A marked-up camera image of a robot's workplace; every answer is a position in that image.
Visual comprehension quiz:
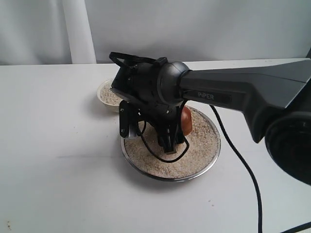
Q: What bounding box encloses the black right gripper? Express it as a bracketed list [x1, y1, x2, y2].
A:
[112, 60, 185, 154]

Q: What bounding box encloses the brown wooden cup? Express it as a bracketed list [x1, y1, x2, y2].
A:
[181, 106, 192, 136]

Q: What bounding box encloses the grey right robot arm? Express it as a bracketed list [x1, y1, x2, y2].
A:
[110, 52, 311, 184]

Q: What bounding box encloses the cream ceramic bowl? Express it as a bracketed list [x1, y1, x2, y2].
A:
[97, 79, 122, 113]

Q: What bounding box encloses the rice in cream bowl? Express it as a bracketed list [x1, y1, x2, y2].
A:
[100, 81, 122, 105]

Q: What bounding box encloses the round metal tray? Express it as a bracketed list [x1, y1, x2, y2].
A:
[121, 104, 222, 183]

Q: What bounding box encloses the white backdrop cloth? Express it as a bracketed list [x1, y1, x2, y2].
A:
[0, 0, 311, 65]

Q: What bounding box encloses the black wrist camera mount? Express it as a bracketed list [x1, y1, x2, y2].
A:
[119, 100, 139, 139]

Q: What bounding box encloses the black camera cable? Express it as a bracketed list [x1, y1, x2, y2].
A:
[109, 51, 311, 233]

